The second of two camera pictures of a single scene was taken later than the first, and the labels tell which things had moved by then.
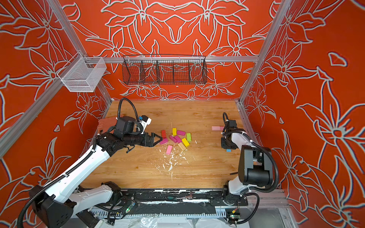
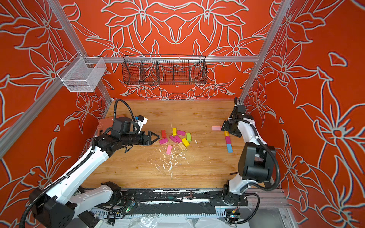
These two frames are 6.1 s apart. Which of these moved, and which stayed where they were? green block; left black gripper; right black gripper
Moved: right black gripper
Stayed: green block; left black gripper
